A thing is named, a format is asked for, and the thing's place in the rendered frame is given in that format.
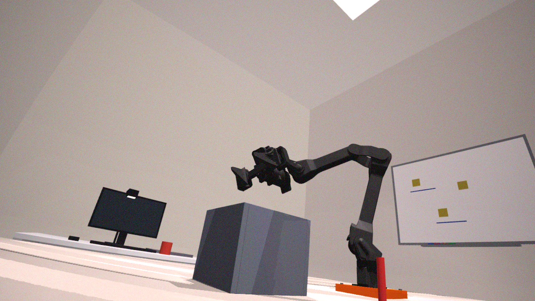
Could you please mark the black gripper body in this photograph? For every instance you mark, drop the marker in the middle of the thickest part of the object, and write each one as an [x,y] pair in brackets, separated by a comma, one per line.
[266,174]

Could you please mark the red peg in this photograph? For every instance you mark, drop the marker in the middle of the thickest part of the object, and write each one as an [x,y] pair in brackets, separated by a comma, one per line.
[381,279]

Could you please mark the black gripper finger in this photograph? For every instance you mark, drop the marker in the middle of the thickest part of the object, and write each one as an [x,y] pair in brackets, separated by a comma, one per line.
[271,159]
[241,175]

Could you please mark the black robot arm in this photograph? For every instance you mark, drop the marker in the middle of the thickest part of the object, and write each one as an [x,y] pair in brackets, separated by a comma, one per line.
[361,235]

